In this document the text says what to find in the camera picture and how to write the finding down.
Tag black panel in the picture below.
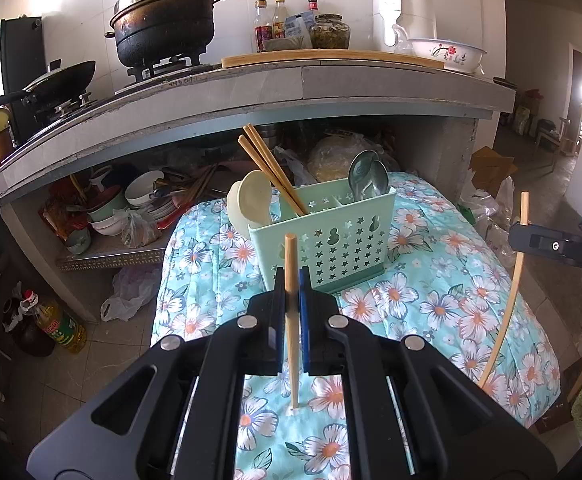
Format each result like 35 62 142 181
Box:
0 16 48 146

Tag diamond plate metal shelf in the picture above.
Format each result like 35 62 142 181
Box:
56 247 167 272

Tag wooden chopstick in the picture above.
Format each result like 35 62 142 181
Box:
478 191 529 390
284 233 302 409
237 135 306 218
242 123 311 215

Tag dark jar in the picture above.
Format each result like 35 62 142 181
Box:
3 297 56 358

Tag yellow food bag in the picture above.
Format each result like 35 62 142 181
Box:
307 132 387 181

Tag small teal bowl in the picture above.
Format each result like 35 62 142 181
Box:
66 227 92 255

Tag wooden stool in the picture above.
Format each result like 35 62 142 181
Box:
536 117 577 153

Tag metal spoon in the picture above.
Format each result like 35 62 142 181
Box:
347 150 379 198
368 160 392 196

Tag white air fryer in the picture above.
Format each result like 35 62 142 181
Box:
372 0 437 53

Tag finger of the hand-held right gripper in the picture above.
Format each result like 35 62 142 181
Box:
508 220 582 263

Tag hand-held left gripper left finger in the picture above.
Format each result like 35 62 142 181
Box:
27 268 287 480

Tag wooden cutting board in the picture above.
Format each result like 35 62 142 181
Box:
221 49 439 69

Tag stack of bowls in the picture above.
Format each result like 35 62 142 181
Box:
87 185 132 236

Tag glass pickle jar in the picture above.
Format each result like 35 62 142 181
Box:
309 14 351 50

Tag green perforated utensil holder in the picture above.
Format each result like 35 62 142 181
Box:
247 185 397 295

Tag floral teal blanket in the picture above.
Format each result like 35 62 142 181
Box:
150 171 562 480

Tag white plastic spoon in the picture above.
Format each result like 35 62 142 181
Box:
238 170 273 228

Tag cardboard box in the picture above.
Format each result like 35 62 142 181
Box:
470 146 518 196

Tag black cooking pot with lid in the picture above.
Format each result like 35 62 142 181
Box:
104 0 232 68

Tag dark sauce bottle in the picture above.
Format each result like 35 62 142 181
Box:
254 0 273 53

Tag clear plastic bag with food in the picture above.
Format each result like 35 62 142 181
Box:
121 209 162 248

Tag white bowl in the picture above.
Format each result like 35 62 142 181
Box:
125 170 164 206

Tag black wok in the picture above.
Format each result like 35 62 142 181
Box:
0 60 96 111

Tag floral white basin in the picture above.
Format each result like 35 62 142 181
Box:
408 37 489 73

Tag yellow cooking oil bottle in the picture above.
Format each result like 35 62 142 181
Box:
35 300 88 355

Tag pile of plastic bags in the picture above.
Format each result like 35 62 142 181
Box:
458 176 517 266

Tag white plastic bag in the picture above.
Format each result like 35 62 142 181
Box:
101 266 164 322

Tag concrete kitchen counter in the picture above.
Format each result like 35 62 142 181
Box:
0 52 517 321

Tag white shell-shaped spoon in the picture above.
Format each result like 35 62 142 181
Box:
227 180 252 235

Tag yellow-capped sauce bottle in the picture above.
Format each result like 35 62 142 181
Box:
272 0 288 40

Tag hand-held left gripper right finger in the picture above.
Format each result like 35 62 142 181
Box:
298 268 557 480

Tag gas stove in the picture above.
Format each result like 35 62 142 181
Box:
31 50 222 126

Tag blue packet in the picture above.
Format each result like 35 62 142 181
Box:
283 12 317 38

